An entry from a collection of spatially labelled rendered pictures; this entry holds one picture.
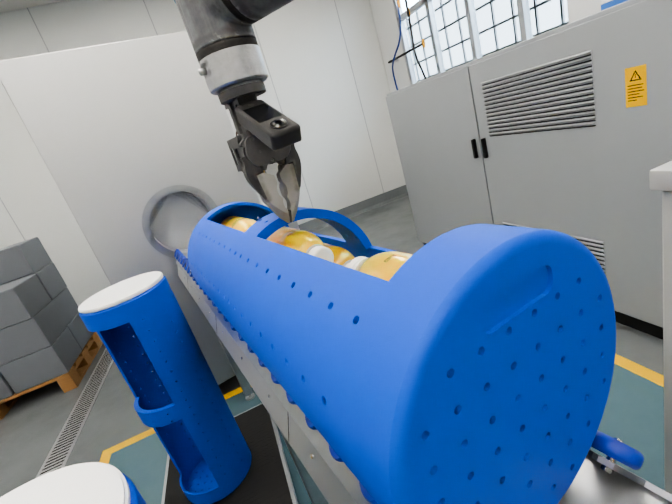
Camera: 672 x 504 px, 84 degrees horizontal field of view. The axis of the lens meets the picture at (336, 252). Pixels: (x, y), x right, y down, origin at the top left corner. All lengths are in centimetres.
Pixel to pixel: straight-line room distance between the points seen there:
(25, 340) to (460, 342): 362
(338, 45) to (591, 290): 555
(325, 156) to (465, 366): 530
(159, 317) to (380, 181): 483
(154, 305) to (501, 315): 121
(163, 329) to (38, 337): 238
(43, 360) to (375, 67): 511
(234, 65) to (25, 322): 329
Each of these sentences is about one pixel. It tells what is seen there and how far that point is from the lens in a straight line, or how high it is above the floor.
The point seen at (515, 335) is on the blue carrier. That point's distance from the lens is 32.
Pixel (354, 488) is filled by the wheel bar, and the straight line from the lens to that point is 56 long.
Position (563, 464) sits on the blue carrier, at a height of 100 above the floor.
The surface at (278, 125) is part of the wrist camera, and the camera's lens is 52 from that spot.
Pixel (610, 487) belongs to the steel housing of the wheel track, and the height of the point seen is 93.
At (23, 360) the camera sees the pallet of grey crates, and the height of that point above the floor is 38.
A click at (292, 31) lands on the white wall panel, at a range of 567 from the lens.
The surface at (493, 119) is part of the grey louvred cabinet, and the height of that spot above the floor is 111.
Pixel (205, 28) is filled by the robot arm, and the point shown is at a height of 151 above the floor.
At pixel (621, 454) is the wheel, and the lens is 49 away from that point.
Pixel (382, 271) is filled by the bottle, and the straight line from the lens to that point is 39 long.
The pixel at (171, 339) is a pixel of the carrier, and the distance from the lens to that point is 143.
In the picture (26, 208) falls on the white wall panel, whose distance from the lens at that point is 566.
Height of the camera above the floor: 135
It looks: 18 degrees down
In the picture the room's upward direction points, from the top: 17 degrees counter-clockwise
